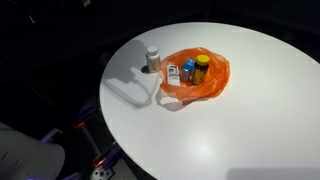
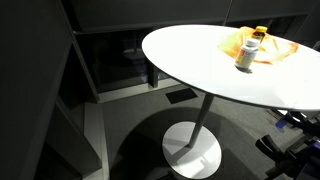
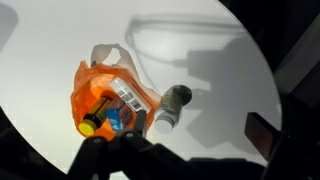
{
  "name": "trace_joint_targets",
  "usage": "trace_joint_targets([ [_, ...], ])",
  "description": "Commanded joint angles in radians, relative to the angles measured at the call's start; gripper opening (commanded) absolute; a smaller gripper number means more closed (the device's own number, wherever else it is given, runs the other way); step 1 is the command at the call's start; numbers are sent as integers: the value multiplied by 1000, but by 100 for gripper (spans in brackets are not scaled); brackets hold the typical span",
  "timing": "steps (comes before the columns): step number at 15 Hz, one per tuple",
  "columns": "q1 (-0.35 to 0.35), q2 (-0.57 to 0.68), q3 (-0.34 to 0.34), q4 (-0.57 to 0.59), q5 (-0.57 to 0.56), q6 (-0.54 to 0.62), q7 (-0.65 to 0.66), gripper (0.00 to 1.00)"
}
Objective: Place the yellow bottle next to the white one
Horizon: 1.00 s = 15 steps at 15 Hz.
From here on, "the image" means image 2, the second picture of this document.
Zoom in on yellow-capped amber bottle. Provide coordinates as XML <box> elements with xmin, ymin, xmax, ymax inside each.
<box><xmin>251</xmin><ymin>25</ymin><xmax>269</xmax><ymax>45</ymax></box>

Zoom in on white pill bottle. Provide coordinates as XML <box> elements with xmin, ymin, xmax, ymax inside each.
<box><xmin>234</xmin><ymin>38</ymin><xmax>260</xmax><ymax>71</ymax></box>

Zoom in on black floor plate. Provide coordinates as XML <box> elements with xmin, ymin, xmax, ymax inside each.
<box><xmin>165</xmin><ymin>87</ymin><xmax>199</xmax><ymax>105</ymax></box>

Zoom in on white round table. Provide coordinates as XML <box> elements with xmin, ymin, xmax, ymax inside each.
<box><xmin>33</xmin><ymin>0</ymin><xmax>234</xmax><ymax>180</ymax></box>

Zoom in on orange plastic bag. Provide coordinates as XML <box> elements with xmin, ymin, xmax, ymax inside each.
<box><xmin>217</xmin><ymin>26</ymin><xmax>300</xmax><ymax>65</ymax></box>

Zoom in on black stand with blue parts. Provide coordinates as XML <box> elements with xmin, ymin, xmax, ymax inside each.
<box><xmin>255</xmin><ymin>109</ymin><xmax>320</xmax><ymax>180</ymax></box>

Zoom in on white table pedestal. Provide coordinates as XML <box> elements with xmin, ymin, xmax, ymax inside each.
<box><xmin>161</xmin><ymin>93</ymin><xmax>223</xmax><ymax>180</ymax></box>

